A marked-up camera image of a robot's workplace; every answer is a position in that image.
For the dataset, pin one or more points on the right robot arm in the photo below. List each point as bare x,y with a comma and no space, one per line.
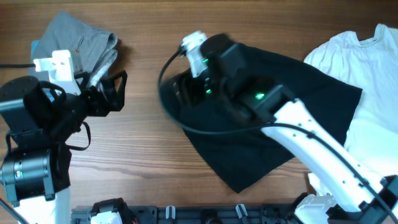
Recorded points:
354,192

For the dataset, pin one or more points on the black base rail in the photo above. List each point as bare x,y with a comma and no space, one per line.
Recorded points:
205,214

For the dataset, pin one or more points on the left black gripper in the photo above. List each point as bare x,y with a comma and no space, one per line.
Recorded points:
115,99

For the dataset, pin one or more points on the folded blue garment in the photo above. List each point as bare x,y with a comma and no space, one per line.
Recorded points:
33,47

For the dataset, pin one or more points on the folded grey shorts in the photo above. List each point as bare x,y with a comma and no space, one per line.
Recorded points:
97,46

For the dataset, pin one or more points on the black shorts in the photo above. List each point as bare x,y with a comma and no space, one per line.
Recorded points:
242,159

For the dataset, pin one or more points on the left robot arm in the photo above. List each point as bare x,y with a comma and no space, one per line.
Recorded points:
41,117

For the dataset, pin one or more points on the white t-shirt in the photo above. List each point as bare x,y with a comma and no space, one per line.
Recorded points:
370,65

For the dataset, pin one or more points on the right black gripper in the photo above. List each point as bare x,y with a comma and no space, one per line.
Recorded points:
185,86

